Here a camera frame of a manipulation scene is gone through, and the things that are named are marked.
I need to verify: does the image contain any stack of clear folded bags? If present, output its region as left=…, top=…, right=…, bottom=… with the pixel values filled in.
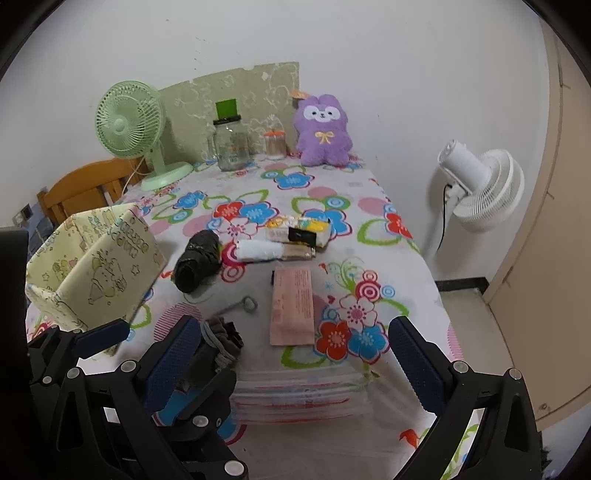
left=231, top=364, right=372, bottom=423

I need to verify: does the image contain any floral tablecloth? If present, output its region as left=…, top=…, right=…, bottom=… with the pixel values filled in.
left=25, top=154, right=465, bottom=480

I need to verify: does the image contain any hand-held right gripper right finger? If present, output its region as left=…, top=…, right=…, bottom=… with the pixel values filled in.
left=389, top=316, right=543, bottom=480

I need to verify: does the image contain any green desk fan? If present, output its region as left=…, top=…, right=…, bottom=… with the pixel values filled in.
left=95, top=80, right=195, bottom=192

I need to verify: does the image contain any black cloth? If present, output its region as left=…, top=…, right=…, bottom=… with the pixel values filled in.
left=173, top=231, right=223, bottom=294

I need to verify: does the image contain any beige door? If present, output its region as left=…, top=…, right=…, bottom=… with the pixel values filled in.
left=482, top=23, right=591, bottom=430

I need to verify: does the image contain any wooden chair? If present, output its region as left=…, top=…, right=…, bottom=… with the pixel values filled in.
left=37, top=158, right=151, bottom=227

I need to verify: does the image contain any white packet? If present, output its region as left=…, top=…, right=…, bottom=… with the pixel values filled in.
left=236, top=239, right=318, bottom=263

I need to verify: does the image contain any grey cloth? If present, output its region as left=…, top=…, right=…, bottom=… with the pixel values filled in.
left=185, top=316, right=245, bottom=393

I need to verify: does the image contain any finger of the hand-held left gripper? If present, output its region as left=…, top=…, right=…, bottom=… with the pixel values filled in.
left=27, top=320, right=131, bottom=403

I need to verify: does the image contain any glass jar with black lid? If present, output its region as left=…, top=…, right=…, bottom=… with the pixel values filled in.
left=212, top=117, right=252, bottom=172

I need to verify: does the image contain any cream patterned fabric storage box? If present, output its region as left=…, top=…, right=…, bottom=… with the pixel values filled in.
left=25, top=203, right=166, bottom=356

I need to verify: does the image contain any yellow cartoon tissue packet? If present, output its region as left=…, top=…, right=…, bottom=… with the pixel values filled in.
left=265, top=215, right=333, bottom=250

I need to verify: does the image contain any green patterned board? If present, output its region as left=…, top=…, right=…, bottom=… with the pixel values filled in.
left=159, top=61, right=301, bottom=164

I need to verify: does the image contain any black fan cable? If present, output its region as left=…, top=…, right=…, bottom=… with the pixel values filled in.
left=438, top=182, right=451, bottom=252

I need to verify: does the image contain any white standing fan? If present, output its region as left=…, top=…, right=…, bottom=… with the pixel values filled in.
left=422, top=138, right=526, bottom=266

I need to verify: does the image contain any grey metal key ring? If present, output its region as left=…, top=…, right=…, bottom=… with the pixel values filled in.
left=210, top=296, right=257, bottom=319

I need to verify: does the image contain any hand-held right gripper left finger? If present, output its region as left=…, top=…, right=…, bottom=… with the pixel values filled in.
left=48, top=315, right=247, bottom=480

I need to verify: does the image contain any toothpick jar with orange lid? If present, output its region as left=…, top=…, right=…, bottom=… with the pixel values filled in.
left=263, top=130, right=288, bottom=161

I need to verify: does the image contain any pink packet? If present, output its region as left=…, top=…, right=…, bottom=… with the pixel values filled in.
left=269, top=269, right=315, bottom=347

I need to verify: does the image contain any purple plush toy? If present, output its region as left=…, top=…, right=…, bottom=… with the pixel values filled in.
left=294, top=93, right=355, bottom=168

